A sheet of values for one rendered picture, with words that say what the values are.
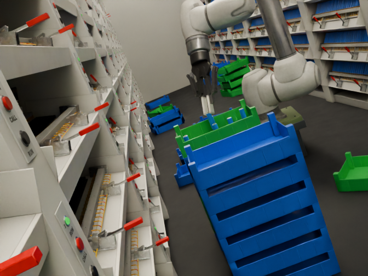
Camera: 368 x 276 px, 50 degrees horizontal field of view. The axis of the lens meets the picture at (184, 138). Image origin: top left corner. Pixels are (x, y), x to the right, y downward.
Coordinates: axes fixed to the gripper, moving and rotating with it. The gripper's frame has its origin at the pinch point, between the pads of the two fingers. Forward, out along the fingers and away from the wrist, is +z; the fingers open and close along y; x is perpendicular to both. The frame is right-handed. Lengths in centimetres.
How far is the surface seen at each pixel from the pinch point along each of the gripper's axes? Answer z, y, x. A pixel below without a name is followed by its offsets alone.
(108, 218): 33, -7, 68
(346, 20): -46, -43, -93
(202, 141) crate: 13.9, -0.1, 8.4
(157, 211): 37, 38, -12
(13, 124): 19, -28, 103
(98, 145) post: 14, 12, 48
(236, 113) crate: 2.9, -5.0, -14.5
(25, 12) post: -22, 14, 66
